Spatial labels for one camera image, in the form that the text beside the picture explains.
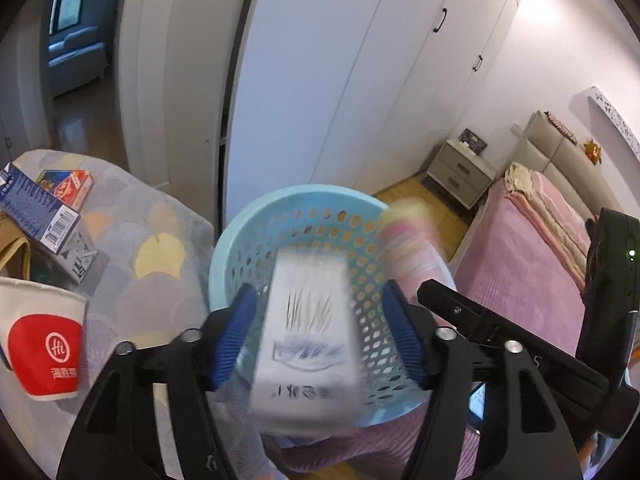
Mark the blue sofa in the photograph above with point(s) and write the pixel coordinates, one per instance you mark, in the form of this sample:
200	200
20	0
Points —
77	55

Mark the tan paper bag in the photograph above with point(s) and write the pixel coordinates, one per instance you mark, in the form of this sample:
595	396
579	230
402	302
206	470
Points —
15	255

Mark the grey blanket with coloured circles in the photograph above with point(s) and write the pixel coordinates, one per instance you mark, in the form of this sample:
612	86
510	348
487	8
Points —
145	270

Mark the dark picture frame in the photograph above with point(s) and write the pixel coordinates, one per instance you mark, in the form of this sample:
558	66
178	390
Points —
473	141

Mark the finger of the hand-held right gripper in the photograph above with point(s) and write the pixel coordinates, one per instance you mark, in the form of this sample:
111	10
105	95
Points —
462	310

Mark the small grey carton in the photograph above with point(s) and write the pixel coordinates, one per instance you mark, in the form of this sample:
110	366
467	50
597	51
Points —
80	257

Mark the orange plush toy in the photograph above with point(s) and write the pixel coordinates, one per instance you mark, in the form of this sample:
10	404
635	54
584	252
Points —
593	151

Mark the beige nightstand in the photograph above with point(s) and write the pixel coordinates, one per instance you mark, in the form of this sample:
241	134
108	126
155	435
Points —
460	172

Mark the pink and yellow striped packet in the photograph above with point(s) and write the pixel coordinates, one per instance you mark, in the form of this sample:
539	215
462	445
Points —
405	250

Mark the window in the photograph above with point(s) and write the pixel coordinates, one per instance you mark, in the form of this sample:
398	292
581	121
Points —
69	2

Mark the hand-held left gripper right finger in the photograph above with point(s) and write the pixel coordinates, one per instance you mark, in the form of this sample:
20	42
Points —
406	336

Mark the white wall picture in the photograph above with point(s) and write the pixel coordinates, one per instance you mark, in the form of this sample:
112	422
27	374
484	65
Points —
617	120

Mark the white and red paper cup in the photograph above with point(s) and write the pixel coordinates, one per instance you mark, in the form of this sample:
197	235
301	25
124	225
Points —
42	345

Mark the white cardboard box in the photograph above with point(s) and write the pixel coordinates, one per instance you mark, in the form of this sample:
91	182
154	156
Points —
307	340

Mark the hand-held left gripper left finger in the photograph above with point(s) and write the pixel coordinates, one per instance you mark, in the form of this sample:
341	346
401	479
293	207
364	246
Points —
234	332

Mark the bed with pink sheet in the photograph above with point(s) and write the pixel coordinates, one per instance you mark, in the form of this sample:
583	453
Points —
515	270

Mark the beige padded headboard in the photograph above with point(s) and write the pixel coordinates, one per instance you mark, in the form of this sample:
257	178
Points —
555	152

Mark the white door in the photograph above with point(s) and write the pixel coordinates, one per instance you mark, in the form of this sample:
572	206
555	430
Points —
172	70

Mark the folded pink and beige blankets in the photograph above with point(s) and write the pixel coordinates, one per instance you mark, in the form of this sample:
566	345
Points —
547	210

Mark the red and blue small box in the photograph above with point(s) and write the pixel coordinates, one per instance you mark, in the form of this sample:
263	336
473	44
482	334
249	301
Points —
67	187

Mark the light blue perforated plastic basket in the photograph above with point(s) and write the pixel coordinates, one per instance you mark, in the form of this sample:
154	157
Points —
300	220

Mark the long blue carton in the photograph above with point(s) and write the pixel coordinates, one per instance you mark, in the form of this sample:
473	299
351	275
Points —
35	210

